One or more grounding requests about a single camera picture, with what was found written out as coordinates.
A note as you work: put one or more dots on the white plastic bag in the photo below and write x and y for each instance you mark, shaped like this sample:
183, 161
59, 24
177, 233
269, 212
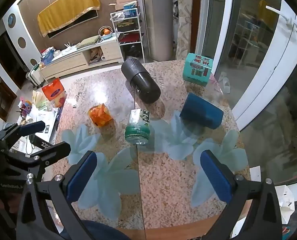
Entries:
39, 100

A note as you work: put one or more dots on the pile of papers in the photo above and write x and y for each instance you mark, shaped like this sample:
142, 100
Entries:
47, 120

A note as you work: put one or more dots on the blue packets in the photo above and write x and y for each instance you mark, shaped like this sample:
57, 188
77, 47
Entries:
49, 56

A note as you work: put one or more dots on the person's leg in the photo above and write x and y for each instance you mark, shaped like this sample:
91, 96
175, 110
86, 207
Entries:
106, 231

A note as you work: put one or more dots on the black curved television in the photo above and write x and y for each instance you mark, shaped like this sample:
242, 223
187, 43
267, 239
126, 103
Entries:
88, 16

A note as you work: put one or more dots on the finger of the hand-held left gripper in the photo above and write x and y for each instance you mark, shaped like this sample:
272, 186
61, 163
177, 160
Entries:
32, 127
56, 150

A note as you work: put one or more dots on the grey round column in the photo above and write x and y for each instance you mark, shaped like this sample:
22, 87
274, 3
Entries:
163, 20

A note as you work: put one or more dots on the beige television cabinet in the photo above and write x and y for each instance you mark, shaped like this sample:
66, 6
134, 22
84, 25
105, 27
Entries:
73, 60

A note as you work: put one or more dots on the fruit bowl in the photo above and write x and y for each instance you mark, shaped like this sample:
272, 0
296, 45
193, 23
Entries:
106, 33

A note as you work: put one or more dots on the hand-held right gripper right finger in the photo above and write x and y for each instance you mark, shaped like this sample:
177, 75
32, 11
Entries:
216, 177

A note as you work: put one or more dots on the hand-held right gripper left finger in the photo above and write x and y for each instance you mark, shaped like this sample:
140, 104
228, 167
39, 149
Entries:
81, 174

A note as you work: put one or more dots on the green cushion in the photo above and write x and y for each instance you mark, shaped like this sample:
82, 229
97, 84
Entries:
89, 41

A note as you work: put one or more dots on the dark blue cup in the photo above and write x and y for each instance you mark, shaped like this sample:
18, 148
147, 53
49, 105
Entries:
201, 110

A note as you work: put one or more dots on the white metal shelf rack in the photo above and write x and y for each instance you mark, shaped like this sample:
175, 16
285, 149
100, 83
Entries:
140, 33

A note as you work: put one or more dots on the white paper box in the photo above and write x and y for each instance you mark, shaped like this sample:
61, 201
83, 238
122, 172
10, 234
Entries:
284, 202

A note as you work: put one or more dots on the orange snack packet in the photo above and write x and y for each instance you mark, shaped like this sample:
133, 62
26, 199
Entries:
101, 115

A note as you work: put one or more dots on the open cardboard box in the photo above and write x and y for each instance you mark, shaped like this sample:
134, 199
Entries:
123, 2

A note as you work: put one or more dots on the white slippers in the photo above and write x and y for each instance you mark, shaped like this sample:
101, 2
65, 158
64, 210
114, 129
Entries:
224, 81

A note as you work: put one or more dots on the orange plastic bag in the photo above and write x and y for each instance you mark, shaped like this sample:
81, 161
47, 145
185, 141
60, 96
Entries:
54, 91

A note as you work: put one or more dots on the yellow cloth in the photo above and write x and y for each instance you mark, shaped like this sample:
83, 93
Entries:
68, 7

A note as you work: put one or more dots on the white suitcase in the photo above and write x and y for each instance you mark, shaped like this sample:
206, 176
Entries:
34, 75

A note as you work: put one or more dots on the teal printed carton box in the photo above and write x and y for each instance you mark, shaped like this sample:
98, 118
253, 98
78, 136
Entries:
198, 70

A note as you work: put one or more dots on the black bag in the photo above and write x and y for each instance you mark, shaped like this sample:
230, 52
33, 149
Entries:
132, 50

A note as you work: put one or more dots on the black cup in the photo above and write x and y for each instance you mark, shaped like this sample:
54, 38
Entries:
142, 81

